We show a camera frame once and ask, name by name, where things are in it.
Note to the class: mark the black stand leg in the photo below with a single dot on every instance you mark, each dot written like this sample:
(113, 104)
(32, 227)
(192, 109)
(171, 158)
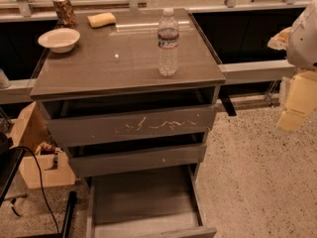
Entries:
(72, 198)

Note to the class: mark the grey bottom drawer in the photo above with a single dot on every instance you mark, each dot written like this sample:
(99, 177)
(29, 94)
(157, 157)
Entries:
(159, 203)

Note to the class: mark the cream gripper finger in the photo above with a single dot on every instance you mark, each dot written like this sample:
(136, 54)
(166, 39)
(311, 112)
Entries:
(280, 40)
(300, 101)

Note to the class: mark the yellow sponge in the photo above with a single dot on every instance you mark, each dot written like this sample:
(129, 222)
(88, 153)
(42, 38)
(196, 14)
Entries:
(101, 20)

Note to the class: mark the black table edge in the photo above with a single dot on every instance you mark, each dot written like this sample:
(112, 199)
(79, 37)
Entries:
(9, 164)

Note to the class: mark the white bowl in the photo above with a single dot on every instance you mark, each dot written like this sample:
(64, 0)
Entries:
(59, 41)

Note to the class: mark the grey middle drawer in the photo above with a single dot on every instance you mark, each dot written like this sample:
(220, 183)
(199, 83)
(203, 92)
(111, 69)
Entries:
(116, 163)

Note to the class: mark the grey top drawer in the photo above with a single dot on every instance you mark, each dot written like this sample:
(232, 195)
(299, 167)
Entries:
(110, 128)

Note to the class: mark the patterned drink can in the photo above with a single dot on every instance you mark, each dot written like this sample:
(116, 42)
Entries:
(65, 12)

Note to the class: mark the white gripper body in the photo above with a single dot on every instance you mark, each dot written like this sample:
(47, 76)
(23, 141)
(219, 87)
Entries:
(303, 44)

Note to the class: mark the cardboard box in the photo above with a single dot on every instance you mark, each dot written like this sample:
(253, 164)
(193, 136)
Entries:
(49, 166)

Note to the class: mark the clear plastic water bottle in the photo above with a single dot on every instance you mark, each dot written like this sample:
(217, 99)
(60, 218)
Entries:
(168, 37)

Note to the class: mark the grey drawer cabinet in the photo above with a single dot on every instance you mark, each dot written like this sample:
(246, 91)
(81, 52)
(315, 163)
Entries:
(115, 70)

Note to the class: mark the grey drawer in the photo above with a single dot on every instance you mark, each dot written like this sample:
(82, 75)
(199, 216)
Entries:
(159, 203)
(116, 163)
(110, 128)

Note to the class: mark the metal railing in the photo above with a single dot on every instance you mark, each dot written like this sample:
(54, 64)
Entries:
(237, 31)

